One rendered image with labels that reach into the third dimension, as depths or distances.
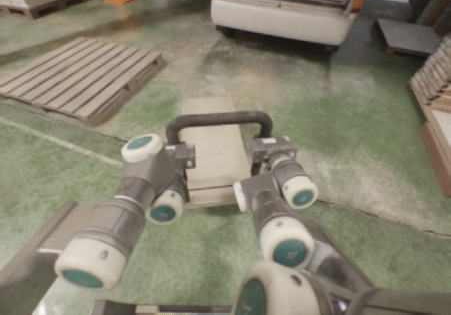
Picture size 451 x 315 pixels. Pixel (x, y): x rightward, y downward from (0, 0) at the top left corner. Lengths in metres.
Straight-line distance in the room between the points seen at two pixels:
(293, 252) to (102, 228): 0.27
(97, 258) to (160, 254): 0.93
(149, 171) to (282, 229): 0.25
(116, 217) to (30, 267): 0.11
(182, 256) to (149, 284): 0.19
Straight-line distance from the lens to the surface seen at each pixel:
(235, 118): 0.62
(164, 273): 1.22
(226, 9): 2.57
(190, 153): 0.61
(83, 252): 0.32
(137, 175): 0.40
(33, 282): 0.40
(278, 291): 0.20
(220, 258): 1.20
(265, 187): 0.48
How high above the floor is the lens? 1.18
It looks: 50 degrees down
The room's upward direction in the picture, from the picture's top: 3 degrees clockwise
